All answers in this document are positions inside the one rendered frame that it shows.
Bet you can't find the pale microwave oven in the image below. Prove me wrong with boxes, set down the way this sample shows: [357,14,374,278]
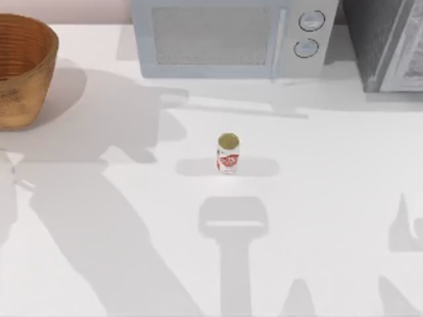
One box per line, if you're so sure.
[129,0,340,82]

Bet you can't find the red and white can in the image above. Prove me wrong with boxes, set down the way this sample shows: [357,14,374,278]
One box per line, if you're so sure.
[216,132,241,176]

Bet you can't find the brown woven basket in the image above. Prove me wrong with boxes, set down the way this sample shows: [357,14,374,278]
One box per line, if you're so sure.
[0,13,59,131]

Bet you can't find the microwave oven door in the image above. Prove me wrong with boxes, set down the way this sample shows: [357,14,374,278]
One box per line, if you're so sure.
[130,0,288,79]

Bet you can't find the microwave knob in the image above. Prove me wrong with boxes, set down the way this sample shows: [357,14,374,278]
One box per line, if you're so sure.
[298,9,327,32]
[293,38,320,59]

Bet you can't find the microwave door handle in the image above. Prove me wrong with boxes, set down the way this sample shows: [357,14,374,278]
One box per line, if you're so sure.
[270,9,287,82]

